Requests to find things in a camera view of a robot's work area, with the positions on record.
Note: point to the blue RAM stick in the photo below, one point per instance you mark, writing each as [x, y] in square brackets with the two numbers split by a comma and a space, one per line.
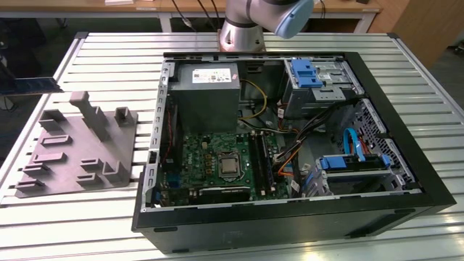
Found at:
[36, 85]

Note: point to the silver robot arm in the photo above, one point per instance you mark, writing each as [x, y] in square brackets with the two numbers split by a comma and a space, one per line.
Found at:
[239, 27]

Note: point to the black RAM slot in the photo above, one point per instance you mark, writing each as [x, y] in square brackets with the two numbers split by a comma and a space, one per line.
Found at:
[263, 163]
[255, 160]

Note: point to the black chair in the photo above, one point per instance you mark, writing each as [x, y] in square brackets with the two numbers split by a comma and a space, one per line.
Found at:
[25, 32]

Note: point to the wooden desk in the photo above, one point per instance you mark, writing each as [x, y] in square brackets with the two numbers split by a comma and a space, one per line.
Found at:
[72, 6]

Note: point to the grey parts rack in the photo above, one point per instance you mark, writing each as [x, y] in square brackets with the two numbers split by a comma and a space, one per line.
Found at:
[72, 130]

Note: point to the white box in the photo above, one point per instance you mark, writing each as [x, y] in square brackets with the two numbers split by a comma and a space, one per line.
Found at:
[117, 2]

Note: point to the grey power supply unit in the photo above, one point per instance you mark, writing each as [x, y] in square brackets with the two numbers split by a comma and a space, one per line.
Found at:
[207, 108]

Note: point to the green motherboard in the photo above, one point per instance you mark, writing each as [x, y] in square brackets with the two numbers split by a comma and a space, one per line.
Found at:
[197, 152]

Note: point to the CPU socket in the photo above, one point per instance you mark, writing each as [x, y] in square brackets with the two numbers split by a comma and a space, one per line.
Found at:
[228, 154]

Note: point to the silver CPU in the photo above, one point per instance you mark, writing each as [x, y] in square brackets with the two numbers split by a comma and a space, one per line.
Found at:
[228, 165]

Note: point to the black graphics card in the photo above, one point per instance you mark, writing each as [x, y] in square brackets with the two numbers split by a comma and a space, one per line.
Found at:
[224, 193]

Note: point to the blue drive bay latch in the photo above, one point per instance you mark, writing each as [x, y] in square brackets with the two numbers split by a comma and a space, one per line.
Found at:
[304, 70]

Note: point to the black PC case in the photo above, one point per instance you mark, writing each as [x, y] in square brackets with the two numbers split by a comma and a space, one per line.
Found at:
[253, 228]

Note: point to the silver drive cage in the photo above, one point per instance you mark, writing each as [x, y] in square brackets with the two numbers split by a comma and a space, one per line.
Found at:
[333, 95]

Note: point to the hard disk in blue carrier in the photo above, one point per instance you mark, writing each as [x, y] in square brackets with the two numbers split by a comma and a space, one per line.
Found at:
[335, 163]

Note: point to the silver disk bay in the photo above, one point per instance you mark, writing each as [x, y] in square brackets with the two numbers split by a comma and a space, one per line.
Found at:
[359, 173]

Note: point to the wooden cabinet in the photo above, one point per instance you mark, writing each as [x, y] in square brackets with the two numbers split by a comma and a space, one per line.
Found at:
[416, 27]

